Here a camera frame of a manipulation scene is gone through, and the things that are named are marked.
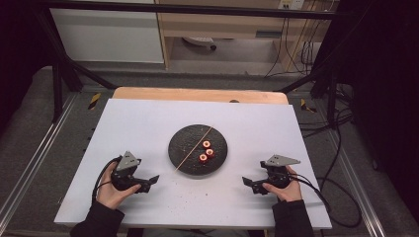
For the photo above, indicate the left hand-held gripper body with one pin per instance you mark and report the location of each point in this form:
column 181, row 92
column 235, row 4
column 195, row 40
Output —
column 126, row 171

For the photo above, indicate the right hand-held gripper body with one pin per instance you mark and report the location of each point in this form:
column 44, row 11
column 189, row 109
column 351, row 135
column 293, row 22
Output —
column 278, row 174

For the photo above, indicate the black round plate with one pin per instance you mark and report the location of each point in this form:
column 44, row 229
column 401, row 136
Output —
column 187, row 144

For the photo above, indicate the red candied fruit slice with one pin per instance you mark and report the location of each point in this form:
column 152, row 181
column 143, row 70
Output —
column 209, row 152
column 203, row 157
column 206, row 144

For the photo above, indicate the thin bamboo skewer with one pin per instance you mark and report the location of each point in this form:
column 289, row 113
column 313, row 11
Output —
column 192, row 149

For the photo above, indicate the person's right hand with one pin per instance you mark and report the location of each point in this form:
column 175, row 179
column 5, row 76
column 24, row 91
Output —
column 290, row 192

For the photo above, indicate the person's left hand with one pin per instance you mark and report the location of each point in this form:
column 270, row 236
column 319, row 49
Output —
column 110, row 196

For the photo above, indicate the yellow black tape strip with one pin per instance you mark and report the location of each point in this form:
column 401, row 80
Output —
column 94, row 101
column 306, row 106

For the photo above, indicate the wooden table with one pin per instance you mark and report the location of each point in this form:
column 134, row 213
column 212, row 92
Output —
column 197, row 94

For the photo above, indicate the white cabinet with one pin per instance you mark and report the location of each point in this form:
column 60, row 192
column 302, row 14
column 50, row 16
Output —
column 108, row 36

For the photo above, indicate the grey chair base with castor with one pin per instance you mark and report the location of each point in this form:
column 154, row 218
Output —
column 201, row 41

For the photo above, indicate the light wooden desk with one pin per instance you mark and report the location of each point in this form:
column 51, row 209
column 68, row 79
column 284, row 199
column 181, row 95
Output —
column 227, row 24

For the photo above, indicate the aluminium floor rail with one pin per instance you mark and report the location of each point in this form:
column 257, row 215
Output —
column 36, row 154
column 359, row 187

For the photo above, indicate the black metal frame stand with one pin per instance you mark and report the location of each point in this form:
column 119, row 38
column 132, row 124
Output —
column 331, row 98
column 57, row 89

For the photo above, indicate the white wall socket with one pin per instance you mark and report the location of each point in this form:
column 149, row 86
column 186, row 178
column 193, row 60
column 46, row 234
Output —
column 291, row 4

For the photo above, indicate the black metal frame bar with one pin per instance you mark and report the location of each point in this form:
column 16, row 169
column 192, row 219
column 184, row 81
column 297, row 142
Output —
column 184, row 9

